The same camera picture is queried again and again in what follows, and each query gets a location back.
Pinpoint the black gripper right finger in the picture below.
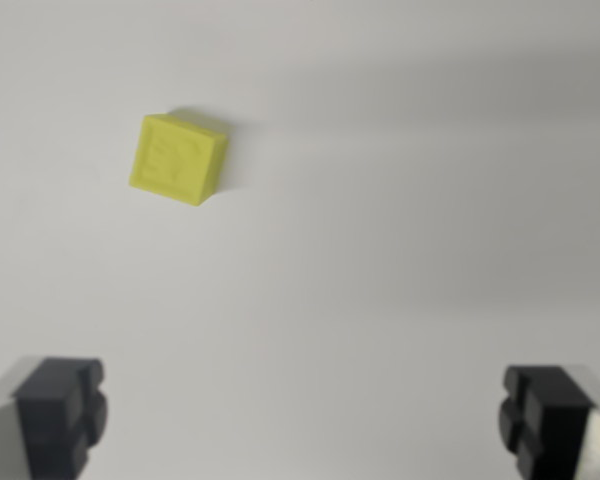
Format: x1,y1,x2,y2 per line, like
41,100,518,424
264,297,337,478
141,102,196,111
496,363,600,480

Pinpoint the yellow embossed cube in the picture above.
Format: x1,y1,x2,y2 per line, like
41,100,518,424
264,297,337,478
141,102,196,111
127,112,230,207

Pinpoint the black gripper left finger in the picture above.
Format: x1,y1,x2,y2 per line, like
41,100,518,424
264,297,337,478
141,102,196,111
0,355,109,480

